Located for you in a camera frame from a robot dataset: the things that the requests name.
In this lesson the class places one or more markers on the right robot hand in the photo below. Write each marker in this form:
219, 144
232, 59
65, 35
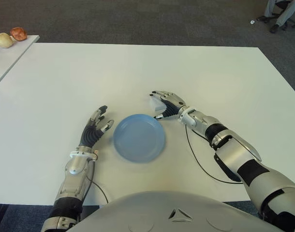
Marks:
174, 104

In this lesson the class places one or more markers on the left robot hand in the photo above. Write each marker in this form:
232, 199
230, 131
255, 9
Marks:
89, 135

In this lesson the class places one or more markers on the white charger block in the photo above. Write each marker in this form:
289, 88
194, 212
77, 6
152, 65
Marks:
157, 105

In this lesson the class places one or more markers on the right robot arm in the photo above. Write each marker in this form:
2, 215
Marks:
234, 154

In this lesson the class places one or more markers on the blue plate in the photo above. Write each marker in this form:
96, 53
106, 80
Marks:
139, 137

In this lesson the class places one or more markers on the grey robot torso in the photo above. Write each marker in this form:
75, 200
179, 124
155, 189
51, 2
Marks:
147, 212

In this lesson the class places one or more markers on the white side table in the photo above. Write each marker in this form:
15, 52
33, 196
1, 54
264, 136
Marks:
7, 58

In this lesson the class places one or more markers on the red-brown bread roll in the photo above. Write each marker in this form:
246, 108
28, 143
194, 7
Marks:
18, 33

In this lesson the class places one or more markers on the beige bread roll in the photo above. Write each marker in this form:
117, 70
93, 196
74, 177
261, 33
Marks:
3, 40

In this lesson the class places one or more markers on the seated person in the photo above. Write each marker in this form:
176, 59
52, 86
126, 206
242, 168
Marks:
285, 13

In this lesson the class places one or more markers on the black office chair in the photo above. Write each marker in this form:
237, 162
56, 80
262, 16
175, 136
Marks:
280, 4

